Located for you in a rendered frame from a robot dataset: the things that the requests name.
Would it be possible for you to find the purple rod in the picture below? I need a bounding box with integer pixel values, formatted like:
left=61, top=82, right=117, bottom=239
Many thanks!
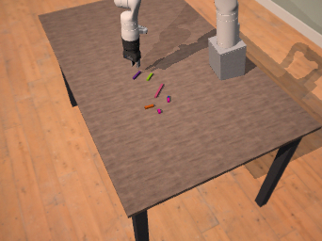
left=133, top=71, right=141, bottom=80

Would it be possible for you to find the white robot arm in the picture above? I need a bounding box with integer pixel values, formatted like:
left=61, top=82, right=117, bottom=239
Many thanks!
left=114, top=0, right=240, bottom=48

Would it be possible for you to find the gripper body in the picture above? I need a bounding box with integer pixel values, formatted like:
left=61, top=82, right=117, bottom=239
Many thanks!
left=121, top=25, right=148, bottom=62

